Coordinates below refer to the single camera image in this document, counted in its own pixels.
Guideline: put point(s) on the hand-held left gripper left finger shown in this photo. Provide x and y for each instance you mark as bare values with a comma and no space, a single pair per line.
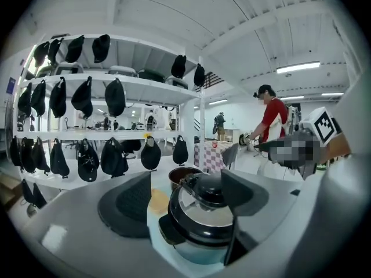
127,210

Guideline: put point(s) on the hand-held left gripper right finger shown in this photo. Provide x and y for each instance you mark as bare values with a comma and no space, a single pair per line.
246,198

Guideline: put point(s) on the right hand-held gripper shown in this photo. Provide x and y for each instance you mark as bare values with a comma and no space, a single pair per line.
324,126

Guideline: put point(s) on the pressure cooker lid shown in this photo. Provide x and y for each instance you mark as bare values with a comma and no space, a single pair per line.
200,207

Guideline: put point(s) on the black electric pressure cooker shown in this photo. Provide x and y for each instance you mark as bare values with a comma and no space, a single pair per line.
197,252

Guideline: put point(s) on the person's right forearm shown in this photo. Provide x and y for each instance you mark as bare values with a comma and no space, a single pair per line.
339,146

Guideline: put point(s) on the table with light blue cloth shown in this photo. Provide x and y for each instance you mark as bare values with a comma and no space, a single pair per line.
155,239

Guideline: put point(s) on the dark blue chair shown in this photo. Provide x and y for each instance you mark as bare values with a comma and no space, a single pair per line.
230,155

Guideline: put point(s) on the table with red checked cloth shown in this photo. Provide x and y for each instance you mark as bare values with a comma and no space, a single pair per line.
205,155

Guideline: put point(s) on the ceiling light tube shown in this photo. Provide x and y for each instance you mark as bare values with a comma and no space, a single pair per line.
291,98
298,67
218,101

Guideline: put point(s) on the red apple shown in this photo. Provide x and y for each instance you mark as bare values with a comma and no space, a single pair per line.
214,144

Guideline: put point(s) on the black inner cooking pot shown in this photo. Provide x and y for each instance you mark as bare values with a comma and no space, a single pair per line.
182,175

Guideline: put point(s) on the white shelf rack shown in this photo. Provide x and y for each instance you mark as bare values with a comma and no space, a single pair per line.
150,90

